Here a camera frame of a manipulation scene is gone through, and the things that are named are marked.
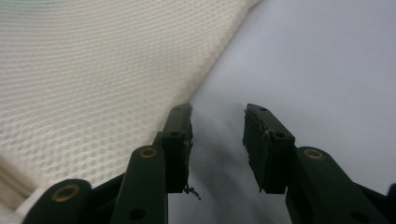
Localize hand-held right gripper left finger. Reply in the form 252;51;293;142
110;103;194;224

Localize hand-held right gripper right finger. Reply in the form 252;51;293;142
242;103;390;224

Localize white mesh laundry bag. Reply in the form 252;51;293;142
0;0;262;224

